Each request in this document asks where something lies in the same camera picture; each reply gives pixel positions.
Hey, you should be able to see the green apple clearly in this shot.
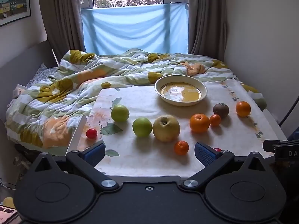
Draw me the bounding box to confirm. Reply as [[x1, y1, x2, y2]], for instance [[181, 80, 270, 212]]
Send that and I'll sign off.
[[132, 117, 153, 138], [111, 105, 130, 122]]

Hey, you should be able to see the medium orange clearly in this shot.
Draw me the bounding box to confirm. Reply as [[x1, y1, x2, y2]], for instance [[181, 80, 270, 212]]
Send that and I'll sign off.
[[235, 101, 251, 117]]

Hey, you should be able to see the grey patterned bed sheet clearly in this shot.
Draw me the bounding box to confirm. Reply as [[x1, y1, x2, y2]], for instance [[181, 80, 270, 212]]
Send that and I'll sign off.
[[25, 63, 59, 88]]

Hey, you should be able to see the large orange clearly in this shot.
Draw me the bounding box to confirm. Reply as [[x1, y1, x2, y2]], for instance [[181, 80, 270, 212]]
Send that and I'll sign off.
[[189, 113, 210, 133]]

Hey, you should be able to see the cream bowl with yellow inside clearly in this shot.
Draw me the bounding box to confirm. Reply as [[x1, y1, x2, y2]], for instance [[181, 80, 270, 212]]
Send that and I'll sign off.
[[155, 75, 208, 106]]

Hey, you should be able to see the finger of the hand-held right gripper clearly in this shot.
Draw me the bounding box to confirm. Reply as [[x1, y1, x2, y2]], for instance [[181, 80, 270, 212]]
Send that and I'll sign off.
[[263, 140, 288, 153], [276, 141, 299, 161]]

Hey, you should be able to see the grey headboard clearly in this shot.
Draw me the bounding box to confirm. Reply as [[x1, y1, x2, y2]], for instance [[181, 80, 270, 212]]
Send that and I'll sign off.
[[0, 40, 59, 122]]

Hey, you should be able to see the yellow object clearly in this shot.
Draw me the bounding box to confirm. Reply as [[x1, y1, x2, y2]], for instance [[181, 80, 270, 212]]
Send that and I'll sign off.
[[2, 197, 16, 210]]

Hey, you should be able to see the brown kiwi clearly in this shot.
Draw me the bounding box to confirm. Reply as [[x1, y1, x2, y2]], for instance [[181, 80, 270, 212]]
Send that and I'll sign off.
[[213, 103, 229, 118]]

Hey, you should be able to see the framed wall poster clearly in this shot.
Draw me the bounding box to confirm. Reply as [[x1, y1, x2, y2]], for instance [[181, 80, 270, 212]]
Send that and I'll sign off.
[[0, 0, 32, 27]]

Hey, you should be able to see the grey-brown curtain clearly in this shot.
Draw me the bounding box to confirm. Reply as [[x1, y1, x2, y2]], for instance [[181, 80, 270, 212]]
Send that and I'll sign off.
[[187, 0, 228, 61], [37, 0, 86, 59]]

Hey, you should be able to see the small tangerine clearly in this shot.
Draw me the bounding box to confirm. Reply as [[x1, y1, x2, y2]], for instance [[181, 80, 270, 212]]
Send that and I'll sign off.
[[209, 114, 221, 127], [174, 140, 189, 155]]

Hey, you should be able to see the light blue window cloth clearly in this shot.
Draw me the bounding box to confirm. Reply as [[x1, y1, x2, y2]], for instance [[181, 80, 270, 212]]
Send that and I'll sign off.
[[81, 3, 189, 56]]

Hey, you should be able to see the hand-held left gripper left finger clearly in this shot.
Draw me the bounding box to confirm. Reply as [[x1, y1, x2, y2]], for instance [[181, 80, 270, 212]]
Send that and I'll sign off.
[[30, 141, 119, 191]]

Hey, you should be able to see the dark blue cloth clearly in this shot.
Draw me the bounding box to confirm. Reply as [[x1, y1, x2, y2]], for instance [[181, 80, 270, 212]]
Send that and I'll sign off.
[[287, 125, 299, 141]]

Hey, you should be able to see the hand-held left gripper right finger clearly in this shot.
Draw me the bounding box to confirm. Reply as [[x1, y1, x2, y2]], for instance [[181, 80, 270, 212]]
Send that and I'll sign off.
[[180, 142, 272, 191]]

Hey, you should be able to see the book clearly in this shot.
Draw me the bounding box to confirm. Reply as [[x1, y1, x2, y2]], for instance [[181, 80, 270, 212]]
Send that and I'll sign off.
[[0, 205, 19, 224]]

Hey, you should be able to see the white box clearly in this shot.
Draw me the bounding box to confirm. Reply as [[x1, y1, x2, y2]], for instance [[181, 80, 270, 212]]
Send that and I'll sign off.
[[13, 85, 28, 99]]

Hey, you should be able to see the striped floral blanket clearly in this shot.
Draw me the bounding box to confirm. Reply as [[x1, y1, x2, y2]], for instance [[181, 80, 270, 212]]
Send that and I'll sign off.
[[5, 49, 267, 155]]

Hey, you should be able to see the yellow pear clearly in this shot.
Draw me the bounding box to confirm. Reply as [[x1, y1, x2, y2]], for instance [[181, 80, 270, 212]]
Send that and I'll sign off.
[[152, 114, 181, 142]]

